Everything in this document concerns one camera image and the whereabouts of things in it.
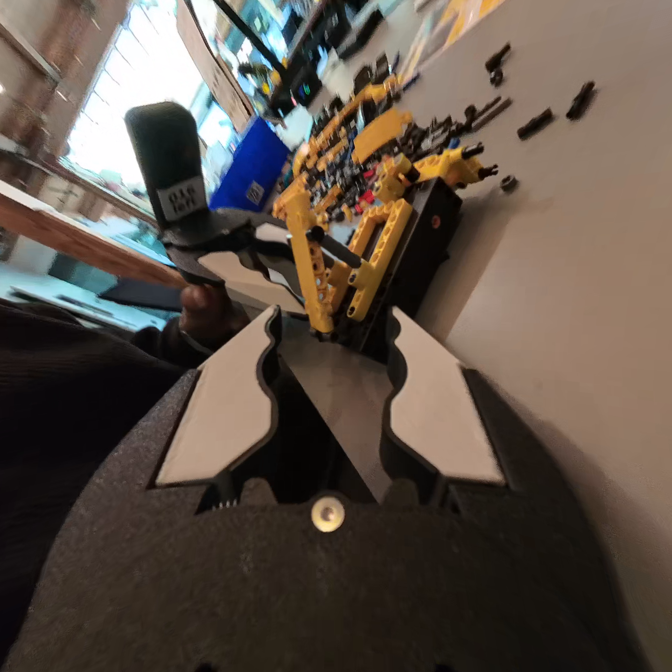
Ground yellow printed sticker sheet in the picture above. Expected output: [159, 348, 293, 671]
[407, 0, 507, 79]

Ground scattered black toy pins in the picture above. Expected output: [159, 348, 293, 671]
[464, 42, 597, 193]

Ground yellow black toy brick assembly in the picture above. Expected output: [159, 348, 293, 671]
[273, 142, 499, 363]

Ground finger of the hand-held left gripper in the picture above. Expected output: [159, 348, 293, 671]
[198, 250, 308, 316]
[238, 222, 296, 272]

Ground blue plastic bin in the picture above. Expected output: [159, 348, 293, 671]
[209, 115, 292, 211]

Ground pile of toy brick parts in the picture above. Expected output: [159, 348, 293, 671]
[283, 52, 473, 216]

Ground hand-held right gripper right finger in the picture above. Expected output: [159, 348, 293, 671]
[383, 307, 506, 486]

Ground person's left hand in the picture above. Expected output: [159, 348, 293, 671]
[177, 282, 251, 343]

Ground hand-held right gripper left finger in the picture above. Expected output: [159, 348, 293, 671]
[155, 304, 281, 486]

